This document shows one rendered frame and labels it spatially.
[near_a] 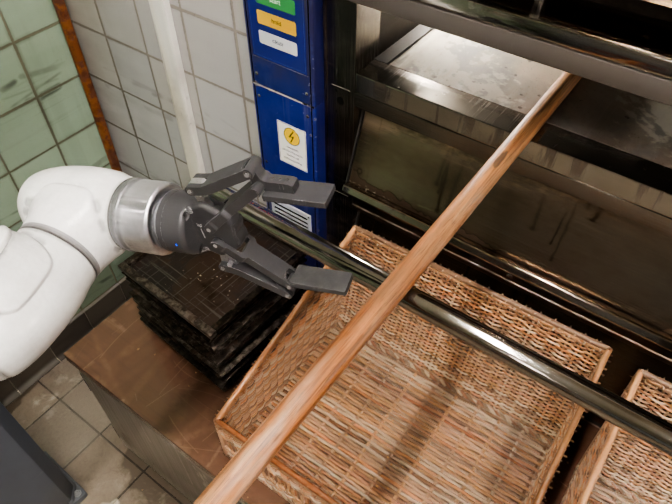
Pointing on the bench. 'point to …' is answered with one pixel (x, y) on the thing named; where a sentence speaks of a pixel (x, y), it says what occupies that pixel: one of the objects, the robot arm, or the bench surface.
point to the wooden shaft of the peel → (375, 311)
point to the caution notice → (292, 145)
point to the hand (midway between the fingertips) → (331, 242)
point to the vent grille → (293, 215)
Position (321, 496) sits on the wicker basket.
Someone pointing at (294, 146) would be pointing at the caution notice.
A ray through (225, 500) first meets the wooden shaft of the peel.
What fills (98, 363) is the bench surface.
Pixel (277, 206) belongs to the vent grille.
